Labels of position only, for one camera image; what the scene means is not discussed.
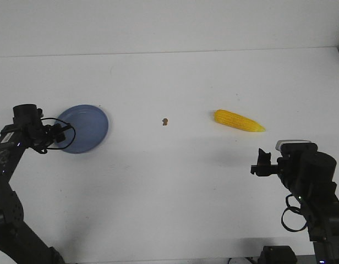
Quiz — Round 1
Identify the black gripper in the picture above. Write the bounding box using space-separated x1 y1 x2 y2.
250 142 318 181
23 108 65 154

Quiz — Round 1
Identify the blue round plate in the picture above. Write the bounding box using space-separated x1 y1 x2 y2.
55 104 109 154

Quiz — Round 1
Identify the yellow corn cob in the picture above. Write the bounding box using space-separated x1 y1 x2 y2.
214 109 266 133

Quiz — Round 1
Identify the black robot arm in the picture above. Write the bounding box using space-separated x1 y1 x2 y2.
250 140 339 263
0 104 65 263

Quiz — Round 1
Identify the small brown crumb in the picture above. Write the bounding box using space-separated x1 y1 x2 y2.
162 118 168 126

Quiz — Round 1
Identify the white object at table edge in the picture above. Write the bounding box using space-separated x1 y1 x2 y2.
227 258 246 264

